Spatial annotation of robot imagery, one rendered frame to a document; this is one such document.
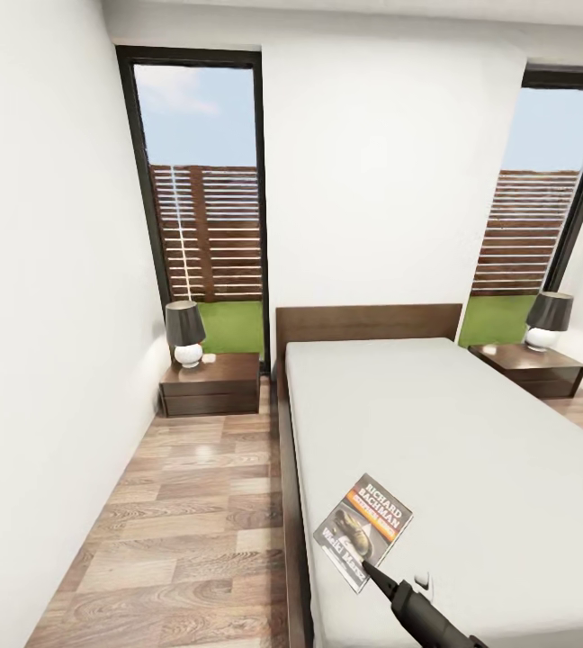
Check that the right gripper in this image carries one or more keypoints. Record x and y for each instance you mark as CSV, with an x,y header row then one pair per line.
x,y
416,614

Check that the nightstand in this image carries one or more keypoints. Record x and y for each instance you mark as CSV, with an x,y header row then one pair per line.
x,y
220,384
546,374

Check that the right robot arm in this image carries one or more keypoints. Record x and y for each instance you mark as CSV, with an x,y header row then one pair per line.
x,y
412,606

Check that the hardback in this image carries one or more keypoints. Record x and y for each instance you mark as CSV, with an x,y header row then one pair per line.
x,y
364,526

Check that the bed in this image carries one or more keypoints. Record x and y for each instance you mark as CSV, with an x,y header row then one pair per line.
x,y
493,476

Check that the table lamp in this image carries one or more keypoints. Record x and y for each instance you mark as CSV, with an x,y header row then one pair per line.
x,y
549,316
184,331

